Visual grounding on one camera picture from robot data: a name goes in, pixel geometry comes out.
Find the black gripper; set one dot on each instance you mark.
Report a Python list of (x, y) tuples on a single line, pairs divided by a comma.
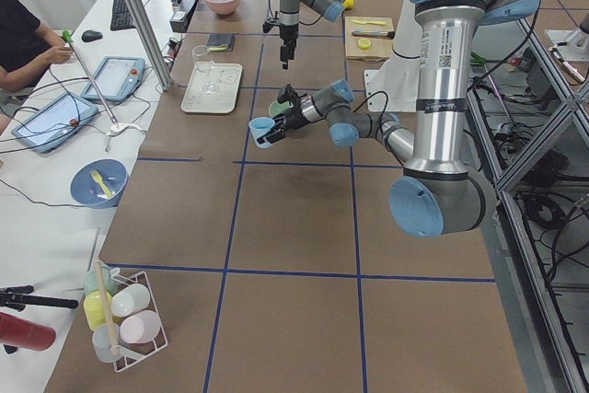
[(291, 119), (288, 33)]

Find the light blue cup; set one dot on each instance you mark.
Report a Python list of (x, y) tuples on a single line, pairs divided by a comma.
[(262, 129)]

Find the green bowl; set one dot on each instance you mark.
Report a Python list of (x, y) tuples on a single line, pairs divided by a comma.
[(276, 108)]

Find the blue bowl on desk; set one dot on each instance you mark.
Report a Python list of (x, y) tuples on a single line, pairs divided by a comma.
[(100, 184)]

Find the round yellow lemon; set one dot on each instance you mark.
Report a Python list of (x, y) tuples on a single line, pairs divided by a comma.
[(348, 4)]

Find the lemon half slice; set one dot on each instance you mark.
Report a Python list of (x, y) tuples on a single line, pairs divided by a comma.
[(364, 43)]

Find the cream bear tray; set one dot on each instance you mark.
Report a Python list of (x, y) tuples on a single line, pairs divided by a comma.
[(215, 93)]

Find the clear wine glass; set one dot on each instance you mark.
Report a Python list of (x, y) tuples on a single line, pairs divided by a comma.
[(204, 63)]

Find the wooden cutting board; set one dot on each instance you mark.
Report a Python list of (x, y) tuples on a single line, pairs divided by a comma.
[(368, 38)]

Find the yellow plastic knife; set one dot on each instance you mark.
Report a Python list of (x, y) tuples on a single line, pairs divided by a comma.
[(369, 22)]

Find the steel muddler black tip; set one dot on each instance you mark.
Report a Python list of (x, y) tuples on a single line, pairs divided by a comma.
[(376, 34)]

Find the black keyboard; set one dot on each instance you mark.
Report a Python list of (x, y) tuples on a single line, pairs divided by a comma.
[(121, 18)]

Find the far teach pendant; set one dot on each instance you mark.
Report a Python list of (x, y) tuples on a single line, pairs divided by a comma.
[(119, 77)]

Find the teach pendant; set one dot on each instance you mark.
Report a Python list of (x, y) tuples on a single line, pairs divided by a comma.
[(53, 124), (119, 77)]

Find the black computer mouse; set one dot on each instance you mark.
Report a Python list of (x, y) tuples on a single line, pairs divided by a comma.
[(91, 35)]

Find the near teach pendant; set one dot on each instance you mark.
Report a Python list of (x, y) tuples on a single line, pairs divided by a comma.
[(53, 124)]

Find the seated person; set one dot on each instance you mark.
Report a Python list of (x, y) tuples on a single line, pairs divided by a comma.
[(28, 47)]

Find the black tripod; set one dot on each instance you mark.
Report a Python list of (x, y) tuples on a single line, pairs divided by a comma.
[(19, 297)]

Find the red bottle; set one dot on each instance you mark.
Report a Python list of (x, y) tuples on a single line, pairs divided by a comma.
[(21, 333)]

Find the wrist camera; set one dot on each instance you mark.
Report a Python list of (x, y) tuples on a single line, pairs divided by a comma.
[(287, 96), (270, 23)]

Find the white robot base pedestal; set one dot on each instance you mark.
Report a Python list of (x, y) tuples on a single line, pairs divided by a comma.
[(394, 86)]

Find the aluminium frame post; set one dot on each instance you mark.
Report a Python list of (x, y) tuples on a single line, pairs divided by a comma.
[(149, 41)]

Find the white wire cup rack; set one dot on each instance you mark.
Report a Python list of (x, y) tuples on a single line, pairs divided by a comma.
[(121, 312)]

